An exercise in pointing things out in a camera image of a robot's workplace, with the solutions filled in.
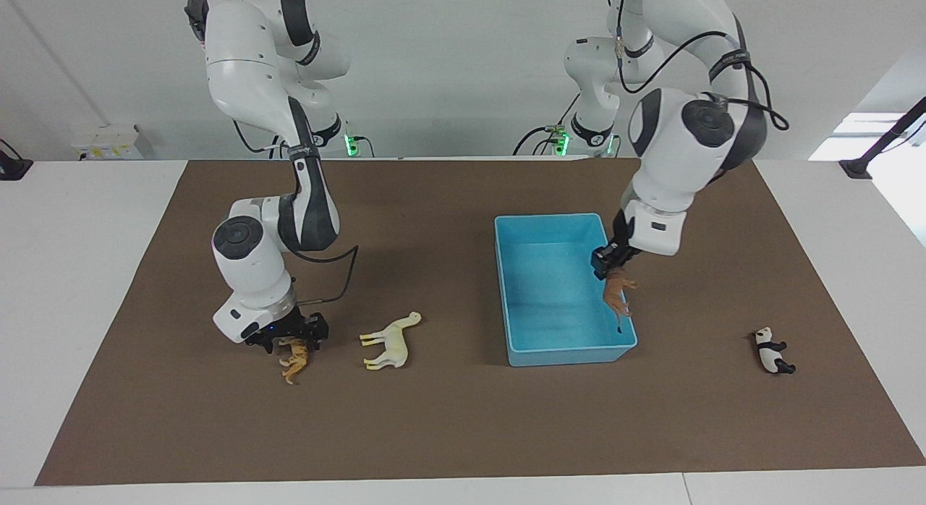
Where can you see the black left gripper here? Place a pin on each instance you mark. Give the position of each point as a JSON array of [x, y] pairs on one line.
[[623, 237]]

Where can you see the white box yellow labels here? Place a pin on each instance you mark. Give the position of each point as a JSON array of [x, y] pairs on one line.
[[108, 139]]

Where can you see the green lit base connector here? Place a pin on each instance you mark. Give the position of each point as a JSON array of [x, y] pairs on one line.
[[352, 142], [558, 139]]

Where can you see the black table clamp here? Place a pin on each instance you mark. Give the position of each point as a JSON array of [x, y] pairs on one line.
[[11, 166]]

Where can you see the black clamp stand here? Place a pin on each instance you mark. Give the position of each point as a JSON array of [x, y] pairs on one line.
[[879, 147]]

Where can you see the brown table mat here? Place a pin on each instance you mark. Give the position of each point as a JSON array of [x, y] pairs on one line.
[[362, 418]]

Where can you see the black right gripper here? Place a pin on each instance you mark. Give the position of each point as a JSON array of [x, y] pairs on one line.
[[286, 328]]

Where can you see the orange striped tiger toy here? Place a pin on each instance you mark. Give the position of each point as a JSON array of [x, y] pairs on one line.
[[295, 357]]

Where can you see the cream toy camel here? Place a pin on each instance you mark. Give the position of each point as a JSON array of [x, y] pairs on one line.
[[394, 344]]

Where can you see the light blue storage box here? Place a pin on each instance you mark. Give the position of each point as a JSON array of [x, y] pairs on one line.
[[557, 295]]

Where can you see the black white panda toy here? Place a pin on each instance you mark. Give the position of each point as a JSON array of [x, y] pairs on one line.
[[771, 351]]

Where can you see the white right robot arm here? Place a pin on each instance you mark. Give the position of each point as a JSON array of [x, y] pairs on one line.
[[253, 78]]

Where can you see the brown lion toy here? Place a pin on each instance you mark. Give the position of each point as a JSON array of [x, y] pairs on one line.
[[616, 291]]

